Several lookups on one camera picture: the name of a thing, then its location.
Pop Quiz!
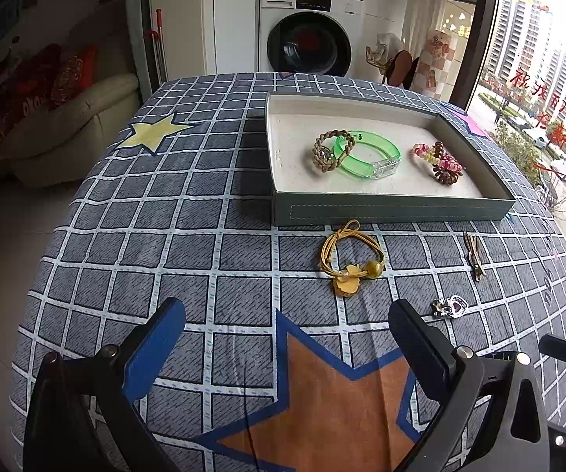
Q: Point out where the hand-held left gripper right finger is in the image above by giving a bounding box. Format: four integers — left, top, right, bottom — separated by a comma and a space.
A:
388, 297, 551, 472

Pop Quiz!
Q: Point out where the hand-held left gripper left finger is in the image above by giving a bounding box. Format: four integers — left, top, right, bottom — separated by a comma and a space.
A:
23, 297, 188, 472

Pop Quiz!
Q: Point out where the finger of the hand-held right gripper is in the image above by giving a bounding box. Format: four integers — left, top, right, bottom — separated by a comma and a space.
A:
539, 334, 566, 371

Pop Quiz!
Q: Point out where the yellow hair tie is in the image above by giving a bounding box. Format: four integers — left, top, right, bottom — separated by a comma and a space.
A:
319, 219, 386, 298

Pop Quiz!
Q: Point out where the grey tray with white lining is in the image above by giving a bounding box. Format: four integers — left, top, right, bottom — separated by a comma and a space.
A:
264, 91, 516, 226

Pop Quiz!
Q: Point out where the brown spiral hair tie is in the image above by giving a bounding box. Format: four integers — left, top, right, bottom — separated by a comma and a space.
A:
430, 140, 466, 185

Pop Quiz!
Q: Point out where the green translucent bangle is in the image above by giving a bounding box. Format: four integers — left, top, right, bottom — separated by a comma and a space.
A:
334, 130, 402, 181

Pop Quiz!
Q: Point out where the pastel bead bracelet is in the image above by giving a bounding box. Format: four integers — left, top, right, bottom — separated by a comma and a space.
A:
412, 142, 463, 174

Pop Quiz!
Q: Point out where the brown braided bracelet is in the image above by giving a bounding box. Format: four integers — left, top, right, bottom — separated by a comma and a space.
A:
311, 129, 357, 170

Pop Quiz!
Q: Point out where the silver heart hair clip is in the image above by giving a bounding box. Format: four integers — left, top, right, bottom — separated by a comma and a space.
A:
431, 295, 466, 318

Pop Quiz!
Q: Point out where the beige bow hair clip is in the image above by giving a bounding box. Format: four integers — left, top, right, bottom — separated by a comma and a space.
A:
464, 231, 486, 282

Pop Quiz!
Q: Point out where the grey checked tablecloth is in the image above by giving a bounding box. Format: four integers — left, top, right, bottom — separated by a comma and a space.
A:
10, 73, 566, 472

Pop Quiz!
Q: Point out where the cream sofa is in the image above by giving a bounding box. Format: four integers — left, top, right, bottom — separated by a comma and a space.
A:
2, 73, 141, 188

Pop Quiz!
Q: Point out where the brown round ornament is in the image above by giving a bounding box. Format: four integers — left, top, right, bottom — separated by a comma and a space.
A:
386, 52, 419, 90

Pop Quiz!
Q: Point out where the red patterned cushion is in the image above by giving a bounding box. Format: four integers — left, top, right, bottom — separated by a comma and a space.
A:
49, 44, 99, 109

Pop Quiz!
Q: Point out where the red blanket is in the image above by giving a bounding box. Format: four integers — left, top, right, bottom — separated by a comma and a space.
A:
0, 44, 62, 158

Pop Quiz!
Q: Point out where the pink patterned box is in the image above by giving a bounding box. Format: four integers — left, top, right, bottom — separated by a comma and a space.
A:
423, 28, 453, 99

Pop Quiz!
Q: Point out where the white ornament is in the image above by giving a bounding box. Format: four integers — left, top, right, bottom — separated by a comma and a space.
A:
365, 32, 402, 72

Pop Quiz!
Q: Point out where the white washing machine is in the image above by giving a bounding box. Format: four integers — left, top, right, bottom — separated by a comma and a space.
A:
258, 0, 365, 77

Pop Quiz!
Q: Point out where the red handled mop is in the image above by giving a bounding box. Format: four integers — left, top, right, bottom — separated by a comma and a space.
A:
142, 8, 168, 84

